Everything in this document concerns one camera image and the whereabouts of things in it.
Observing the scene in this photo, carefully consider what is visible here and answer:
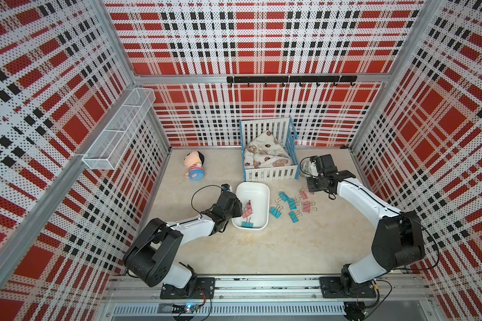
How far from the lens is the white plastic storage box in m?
0.91

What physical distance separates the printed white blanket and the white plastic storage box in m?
0.12

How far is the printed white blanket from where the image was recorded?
1.09 m
